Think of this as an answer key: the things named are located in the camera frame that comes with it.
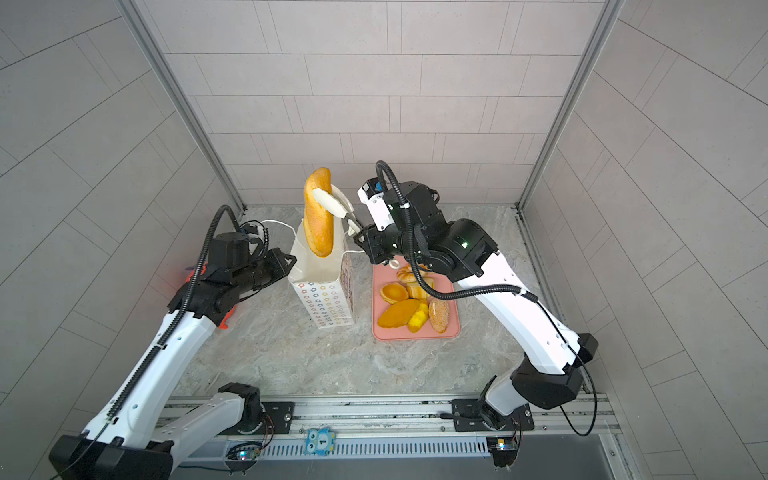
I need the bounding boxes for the long baguette fake bread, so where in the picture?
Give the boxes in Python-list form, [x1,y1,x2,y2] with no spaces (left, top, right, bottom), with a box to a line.
[303,167,334,258]

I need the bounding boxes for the white printed paper bag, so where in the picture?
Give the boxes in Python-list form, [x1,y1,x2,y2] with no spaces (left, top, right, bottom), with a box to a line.
[288,217,354,329]

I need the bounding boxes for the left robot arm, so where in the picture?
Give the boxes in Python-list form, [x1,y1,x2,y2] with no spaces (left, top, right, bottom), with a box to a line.
[49,232,297,479]

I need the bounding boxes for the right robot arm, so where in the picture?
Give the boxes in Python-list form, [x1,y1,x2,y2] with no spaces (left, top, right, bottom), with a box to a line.
[304,178,598,430]

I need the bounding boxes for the orange tart fake bread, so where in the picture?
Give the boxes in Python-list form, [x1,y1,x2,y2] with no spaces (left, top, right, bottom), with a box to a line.
[379,282,410,304]

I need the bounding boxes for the sesame oval fake bread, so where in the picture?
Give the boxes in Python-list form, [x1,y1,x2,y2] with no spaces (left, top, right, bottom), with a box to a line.
[428,298,450,334]

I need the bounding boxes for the flat orange oval fake bread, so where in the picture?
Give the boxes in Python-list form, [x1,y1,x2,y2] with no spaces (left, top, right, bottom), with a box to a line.
[377,299,422,328]

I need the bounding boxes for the small yellow fake bread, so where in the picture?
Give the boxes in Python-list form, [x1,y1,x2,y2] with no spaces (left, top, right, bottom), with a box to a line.
[407,302,429,333]

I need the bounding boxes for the red shark plush toy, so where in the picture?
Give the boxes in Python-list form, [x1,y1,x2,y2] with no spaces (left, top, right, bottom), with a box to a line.
[185,269,235,331]

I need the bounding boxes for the pink plastic tray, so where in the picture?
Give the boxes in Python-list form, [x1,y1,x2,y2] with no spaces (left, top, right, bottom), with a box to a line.
[372,257,460,341]

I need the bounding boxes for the blue owl number tag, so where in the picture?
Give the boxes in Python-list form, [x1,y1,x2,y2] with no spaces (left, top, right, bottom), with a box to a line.
[304,427,336,457]

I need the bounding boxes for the left circuit board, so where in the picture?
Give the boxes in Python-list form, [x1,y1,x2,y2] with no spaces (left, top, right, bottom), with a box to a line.
[226,441,262,462]

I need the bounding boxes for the circuit board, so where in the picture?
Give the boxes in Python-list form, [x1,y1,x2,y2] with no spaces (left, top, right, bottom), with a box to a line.
[486,437,520,468]
[226,441,262,462]

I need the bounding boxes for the right circuit board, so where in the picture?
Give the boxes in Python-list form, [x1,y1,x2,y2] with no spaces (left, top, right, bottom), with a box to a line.
[486,437,520,468]

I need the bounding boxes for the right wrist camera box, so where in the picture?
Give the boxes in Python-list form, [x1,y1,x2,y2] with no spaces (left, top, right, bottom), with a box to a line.
[357,178,394,231]

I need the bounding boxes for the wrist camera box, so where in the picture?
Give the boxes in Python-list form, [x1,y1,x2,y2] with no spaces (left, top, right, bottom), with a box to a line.
[357,178,394,231]
[239,220,269,245]

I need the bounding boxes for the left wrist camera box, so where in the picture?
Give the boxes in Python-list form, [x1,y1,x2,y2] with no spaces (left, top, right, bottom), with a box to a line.
[239,220,269,245]

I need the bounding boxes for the braided ring fake bread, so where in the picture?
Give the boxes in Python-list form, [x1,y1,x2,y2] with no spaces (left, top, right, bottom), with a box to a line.
[396,265,416,283]

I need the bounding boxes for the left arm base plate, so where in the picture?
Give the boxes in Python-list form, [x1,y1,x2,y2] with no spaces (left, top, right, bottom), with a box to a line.
[256,401,296,436]

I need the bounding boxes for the aluminium mounting rail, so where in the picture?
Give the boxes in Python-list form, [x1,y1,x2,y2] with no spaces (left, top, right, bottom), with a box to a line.
[186,394,621,467]

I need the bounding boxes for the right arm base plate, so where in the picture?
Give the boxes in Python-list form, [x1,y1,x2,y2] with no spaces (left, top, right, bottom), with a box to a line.
[450,399,535,432]

